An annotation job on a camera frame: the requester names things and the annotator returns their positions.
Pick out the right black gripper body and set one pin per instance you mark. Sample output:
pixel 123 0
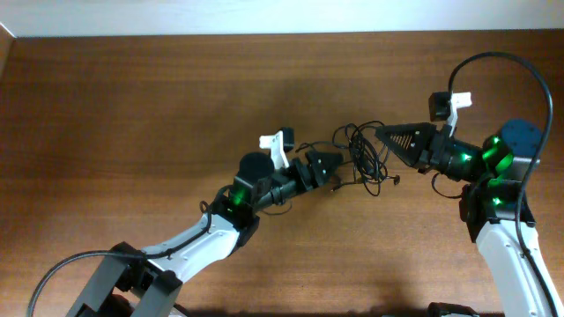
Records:
pixel 436 158

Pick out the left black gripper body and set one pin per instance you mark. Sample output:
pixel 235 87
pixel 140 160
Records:
pixel 301 184

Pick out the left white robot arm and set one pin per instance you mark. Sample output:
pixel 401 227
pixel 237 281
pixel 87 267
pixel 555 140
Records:
pixel 147 282

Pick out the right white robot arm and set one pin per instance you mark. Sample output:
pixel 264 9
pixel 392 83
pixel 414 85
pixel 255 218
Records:
pixel 492 203

